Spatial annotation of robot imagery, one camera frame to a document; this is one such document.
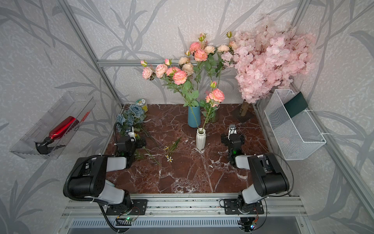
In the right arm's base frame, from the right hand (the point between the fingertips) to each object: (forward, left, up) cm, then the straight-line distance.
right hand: (232, 131), depth 94 cm
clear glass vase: (-3, +14, +20) cm, 24 cm away
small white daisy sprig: (-9, +40, -7) cm, 42 cm away
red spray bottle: (-24, +87, +26) cm, 93 cm away
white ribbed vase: (-8, +21, +5) cm, 23 cm away
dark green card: (0, -29, +24) cm, 38 cm away
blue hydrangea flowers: (+14, +71, -2) cm, 72 cm away
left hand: (-1, +62, -1) cm, 63 cm away
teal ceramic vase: (+13, +25, 0) cm, 28 cm away
